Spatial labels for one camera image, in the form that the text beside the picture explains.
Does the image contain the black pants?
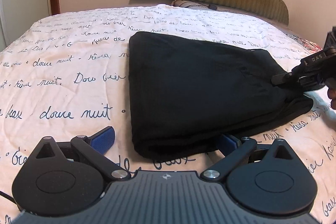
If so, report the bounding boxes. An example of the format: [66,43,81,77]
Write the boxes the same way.
[129,32,313,161]

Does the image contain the right hand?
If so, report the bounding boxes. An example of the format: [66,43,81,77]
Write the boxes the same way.
[327,88,336,110]

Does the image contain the pile of colourful clothes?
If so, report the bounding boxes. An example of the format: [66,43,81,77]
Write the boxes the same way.
[286,34,322,53]

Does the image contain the white script-print bedspread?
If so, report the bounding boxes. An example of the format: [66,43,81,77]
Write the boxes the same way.
[1,5,335,223]

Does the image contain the patterned pillow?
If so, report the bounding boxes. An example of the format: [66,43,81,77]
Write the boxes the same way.
[171,0,209,10]

